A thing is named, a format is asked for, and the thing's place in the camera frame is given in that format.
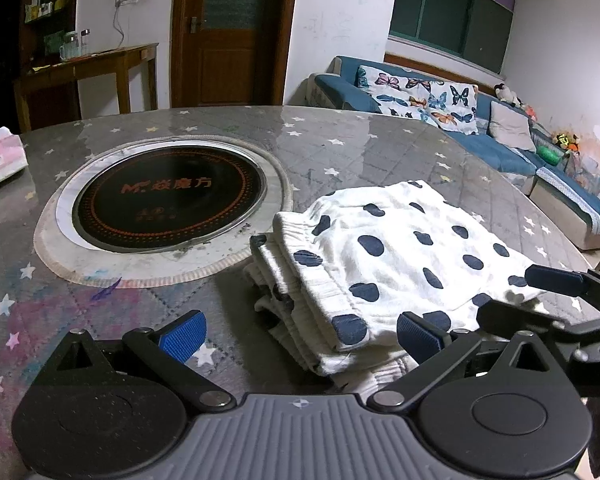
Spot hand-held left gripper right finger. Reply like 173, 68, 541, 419
367, 311, 572, 408

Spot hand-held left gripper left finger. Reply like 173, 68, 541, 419
42, 310, 237, 407

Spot yellow orange toy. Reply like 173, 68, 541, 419
552, 130, 582, 154

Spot wooden side table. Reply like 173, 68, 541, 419
12, 42, 160, 133

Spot butterfly print blanket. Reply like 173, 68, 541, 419
356, 65, 480, 136

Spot blue beige sofa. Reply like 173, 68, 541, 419
305, 55, 600, 251

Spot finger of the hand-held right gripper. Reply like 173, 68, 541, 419
524, 264, 600, 311
476, 299, 583, 357

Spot green framed window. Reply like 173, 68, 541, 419
387, 0, 518, 76

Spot black round induction cooker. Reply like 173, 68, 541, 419
71, 146, 268, 252

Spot black white plush toy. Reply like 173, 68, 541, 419
495, 83, 523, 107

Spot star print grey tablecloth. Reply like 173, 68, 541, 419
0, 105, 600, 480

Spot white dark-spotted pants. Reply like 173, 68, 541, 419
242, 179, 545, 393

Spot grey power cable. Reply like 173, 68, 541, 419
112, 2, 127, 49

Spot grey square pillow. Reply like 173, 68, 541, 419
487, 101, 537, 152

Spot dark wooden shelf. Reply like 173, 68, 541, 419
0, 0, 81, 132

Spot brown wooden door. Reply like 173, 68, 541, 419
170, 0, 301, 108

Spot glass jar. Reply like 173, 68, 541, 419
60, 31, 82, 60

